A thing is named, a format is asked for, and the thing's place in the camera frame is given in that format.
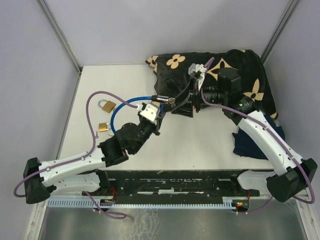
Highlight blue cable with plug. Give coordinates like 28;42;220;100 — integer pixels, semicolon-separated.
110;94;177;136

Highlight brass padlock with key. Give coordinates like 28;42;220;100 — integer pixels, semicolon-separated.
98;99;117;113

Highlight small brass padlock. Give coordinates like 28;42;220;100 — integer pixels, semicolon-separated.
98;122;110;133

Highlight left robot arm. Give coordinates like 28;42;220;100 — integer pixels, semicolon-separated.
23;113;165;205

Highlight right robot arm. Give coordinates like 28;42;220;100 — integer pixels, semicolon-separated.
171;64;318;204

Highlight black floral patterned blanket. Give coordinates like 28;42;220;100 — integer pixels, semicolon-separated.
145;49;279;120

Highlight dark blue cloth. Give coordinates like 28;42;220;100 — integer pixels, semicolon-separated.
232;115;286;160

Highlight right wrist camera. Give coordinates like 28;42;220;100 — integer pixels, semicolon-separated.
188;63;207;90

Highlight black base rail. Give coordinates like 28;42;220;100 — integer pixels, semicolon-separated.
90;170;267;203

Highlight white slotted cable duct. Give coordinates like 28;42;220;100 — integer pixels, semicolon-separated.
46;196;236;210

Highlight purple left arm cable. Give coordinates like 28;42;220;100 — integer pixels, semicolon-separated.
12;91;141;197

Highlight left aluminium frame post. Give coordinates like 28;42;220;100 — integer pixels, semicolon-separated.
37;0;83;73

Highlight aluminium frame post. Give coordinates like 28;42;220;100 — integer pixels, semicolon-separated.
260;0;301;64
37;0;83;73

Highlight right aluminium frame post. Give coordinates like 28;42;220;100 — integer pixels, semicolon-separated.
260;0;301;64

